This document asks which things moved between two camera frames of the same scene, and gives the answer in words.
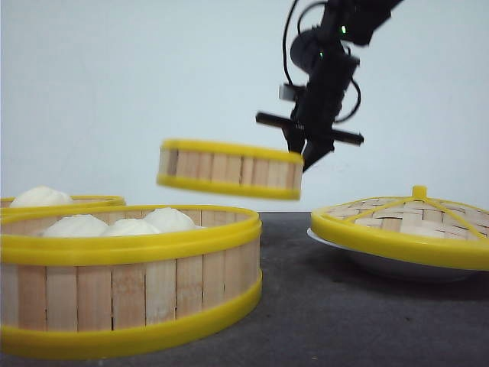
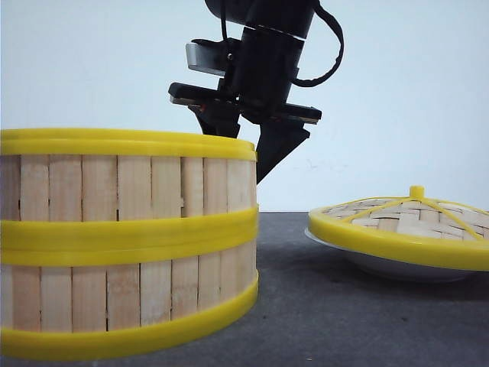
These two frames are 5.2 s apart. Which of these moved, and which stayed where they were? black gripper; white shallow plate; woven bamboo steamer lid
Moved: black gripper
Stayed: white shallow plate; woven bamboo steamer lid
